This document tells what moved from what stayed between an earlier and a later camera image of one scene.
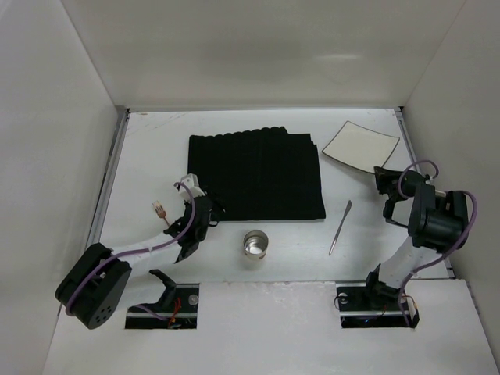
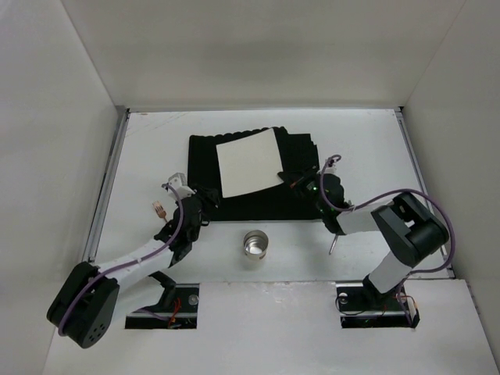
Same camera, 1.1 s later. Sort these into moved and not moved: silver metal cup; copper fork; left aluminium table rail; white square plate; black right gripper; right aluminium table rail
Moved: white square plate; black right gripper
Not moved: copper fork; silver metal cup; left aluminium table rail; right aluminium table rail
